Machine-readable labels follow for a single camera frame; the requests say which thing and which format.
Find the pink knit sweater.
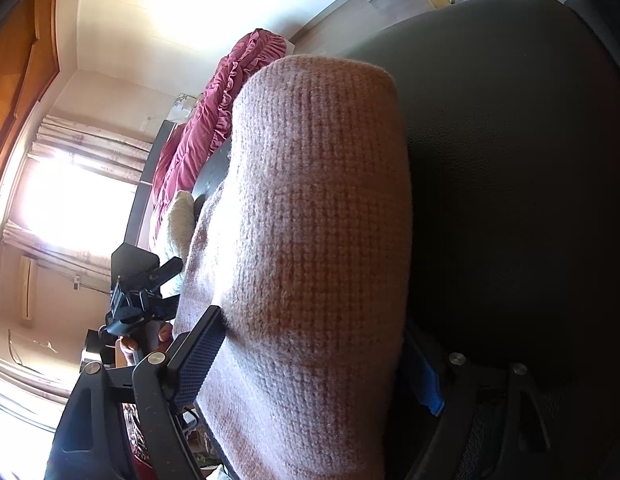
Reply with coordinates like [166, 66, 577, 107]
[174, 55, 412, 479]

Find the white knit folded garment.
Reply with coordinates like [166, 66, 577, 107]
[165, 191, 195, 261]

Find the pink ruffled bedding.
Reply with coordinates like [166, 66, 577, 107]
[150, 28, 288, 240]

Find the striped curtain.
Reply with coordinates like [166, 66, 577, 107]
[28, 115, 153, 184]

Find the person's hand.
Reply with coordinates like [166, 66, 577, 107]
[118, 322, 173, 365]

